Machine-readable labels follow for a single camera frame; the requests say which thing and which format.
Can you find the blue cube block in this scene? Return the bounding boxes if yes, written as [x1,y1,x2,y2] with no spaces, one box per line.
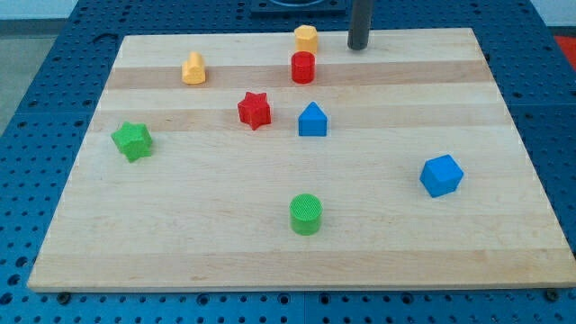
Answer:
[419,155,464,198]

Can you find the yellow hexagon block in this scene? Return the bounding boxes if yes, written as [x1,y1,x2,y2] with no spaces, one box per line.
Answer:
[293,25,319,55]

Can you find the green cylinder block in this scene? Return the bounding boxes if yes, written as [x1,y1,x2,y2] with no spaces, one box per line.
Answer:
[289,193,323,236]

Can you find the green star block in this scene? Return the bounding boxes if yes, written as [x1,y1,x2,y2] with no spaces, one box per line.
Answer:
[111,121,152,163]

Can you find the blue triangle block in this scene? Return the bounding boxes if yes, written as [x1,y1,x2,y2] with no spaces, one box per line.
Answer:
[298,102,329,137]

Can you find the red star block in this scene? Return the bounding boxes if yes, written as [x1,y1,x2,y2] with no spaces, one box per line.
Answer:
[238,92,272,131]

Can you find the yellow heart block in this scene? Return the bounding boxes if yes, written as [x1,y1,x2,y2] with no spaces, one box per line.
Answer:
[181,51,206,85]

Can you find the red cylinder block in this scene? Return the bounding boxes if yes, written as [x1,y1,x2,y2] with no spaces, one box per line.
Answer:
[291,51,316,84]

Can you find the wooden board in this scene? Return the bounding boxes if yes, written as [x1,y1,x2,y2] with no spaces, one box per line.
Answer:
[28,28,575,293]

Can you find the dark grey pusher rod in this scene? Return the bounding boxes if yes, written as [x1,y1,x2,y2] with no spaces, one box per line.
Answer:
[347,0,374,50]

